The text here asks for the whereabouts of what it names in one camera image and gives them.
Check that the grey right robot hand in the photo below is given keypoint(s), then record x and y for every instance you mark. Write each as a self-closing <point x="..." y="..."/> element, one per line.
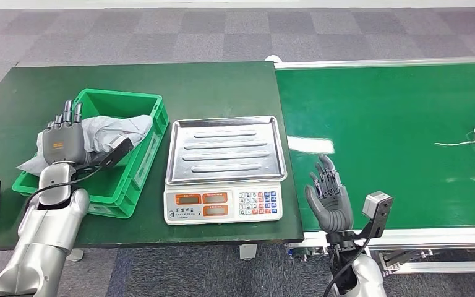
<point x="331" y="209"/>

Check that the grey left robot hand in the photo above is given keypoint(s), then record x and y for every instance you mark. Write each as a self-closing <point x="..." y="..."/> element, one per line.
<point x="63" y="141"/>

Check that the grey poly mailer package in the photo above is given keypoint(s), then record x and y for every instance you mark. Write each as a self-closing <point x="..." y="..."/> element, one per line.
<point x="114" y="129"/>

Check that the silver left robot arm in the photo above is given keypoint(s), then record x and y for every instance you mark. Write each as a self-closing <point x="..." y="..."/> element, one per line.
<point x="45" y="233"/>

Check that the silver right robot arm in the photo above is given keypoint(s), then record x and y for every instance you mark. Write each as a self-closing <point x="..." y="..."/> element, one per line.
<point x="364" y="274"/>

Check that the green conveyor belt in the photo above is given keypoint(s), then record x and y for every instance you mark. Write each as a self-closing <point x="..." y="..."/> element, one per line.
<point x="385" y="106"/>

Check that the green plastic crate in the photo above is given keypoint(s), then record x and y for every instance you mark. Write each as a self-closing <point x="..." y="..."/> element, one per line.
<point x="143" y="164"/>

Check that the white table foot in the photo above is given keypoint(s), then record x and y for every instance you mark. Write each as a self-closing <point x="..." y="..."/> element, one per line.
<point x="248" y="251"/>
<point x="75" y="255"/>

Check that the white electronic scale body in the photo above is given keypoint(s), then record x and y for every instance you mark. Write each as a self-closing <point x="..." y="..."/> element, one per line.
<point x="221" y="205"/>

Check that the steel scale tray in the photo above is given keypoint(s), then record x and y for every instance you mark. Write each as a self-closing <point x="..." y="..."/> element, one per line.
<point x="227" y="147"/>

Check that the thin white strip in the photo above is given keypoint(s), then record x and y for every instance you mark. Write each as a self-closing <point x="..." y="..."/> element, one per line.
<point x="463" y="143"/>

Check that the dark green table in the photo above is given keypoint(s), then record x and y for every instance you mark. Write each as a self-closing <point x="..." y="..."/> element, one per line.
<point x="204" y="90"/>

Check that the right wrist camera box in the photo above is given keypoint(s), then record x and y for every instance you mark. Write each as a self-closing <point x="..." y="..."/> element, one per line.
<point x="379" y="209"/>

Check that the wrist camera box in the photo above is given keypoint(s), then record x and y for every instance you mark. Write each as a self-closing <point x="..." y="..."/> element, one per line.
<point x="112" y="153"/>
<point x="379" y="209"/>

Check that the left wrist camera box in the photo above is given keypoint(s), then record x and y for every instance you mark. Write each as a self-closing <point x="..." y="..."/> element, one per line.
<point x="112" y="153"/>

